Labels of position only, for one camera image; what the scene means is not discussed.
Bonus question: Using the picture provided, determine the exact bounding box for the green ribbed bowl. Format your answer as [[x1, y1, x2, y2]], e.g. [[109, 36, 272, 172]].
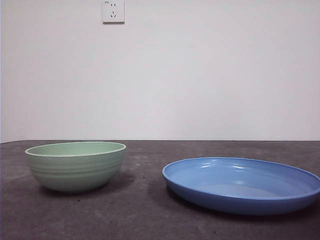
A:
[[24, 141, 127, 193]]

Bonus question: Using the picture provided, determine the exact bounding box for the blue plate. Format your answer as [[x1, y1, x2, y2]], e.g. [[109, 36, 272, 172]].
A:
[[161, 156, 320, 216]]

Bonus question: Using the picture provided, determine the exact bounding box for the white wall socket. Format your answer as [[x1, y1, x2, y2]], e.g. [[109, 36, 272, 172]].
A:
[[102, 0, 126, 25]]

